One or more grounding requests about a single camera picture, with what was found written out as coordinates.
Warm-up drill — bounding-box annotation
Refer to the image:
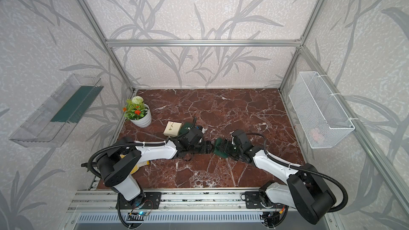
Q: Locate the white wire mesh basket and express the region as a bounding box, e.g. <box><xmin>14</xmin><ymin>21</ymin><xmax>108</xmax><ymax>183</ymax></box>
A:
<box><xmin>289</xmin><ymin>71</ymin><xmax>355</xmax><ymax>149</ymax></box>

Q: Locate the clear plastic wall tray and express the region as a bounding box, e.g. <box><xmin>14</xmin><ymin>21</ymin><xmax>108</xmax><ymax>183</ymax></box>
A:
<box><xmin>9</xmin><ymin>74</ymin><xmax>104</xmax><ymax>148</ymax></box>

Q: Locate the potted flower plant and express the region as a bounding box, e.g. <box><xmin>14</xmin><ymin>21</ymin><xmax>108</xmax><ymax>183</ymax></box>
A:
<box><xmin>123</xmin><ymin>96</ymin><xmax>152</xmax><ymax>128</ymax></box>

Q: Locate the yellow paper tag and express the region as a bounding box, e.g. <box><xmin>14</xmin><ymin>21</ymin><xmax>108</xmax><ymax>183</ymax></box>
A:
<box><xmin>130</xmin><ymin>161</ymin><xmax>150</xmax><ymax>175</ymax></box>

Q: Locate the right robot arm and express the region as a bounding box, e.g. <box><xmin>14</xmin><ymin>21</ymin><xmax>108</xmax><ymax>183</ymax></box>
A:
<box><xmin>214</xmin><ymin>129</ymin><xmax>349</xmax><ymax>224</ymax></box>

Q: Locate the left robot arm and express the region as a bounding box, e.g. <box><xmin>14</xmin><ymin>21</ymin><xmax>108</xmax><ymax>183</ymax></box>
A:
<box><xmin>81</xmin><ymin>127</ymin><xmax>214</xmax><ymax>207</ymax></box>

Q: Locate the pink object in basket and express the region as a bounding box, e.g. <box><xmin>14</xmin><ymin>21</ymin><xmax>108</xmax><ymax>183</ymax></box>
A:
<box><xmin>310</xmin><ymin>128</ymin><xmax>325</xmax><ymax>144</ymax></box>

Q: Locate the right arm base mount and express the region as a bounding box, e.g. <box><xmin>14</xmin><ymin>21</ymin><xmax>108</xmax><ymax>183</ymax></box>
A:
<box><xmin>240</xmin><ymin>191</ymin><xmax>284</xmax><ymax>209</ymax></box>

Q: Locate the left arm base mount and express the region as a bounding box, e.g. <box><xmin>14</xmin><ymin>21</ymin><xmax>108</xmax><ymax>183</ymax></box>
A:
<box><xmin>116</xmin><ymin>192</ymin><xmax>162</xmax><ymax>210</ymax></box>

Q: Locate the green jewelry box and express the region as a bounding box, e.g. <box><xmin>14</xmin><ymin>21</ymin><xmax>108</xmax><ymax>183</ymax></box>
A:
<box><xmin>213</xmin><ymin>138</ymin><xmax>229</xmax><ymax>158</ymax></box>
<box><xmin>179</xmin><ymin>122</ymin><xmax>194</xmax><ymax>135</ymax></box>

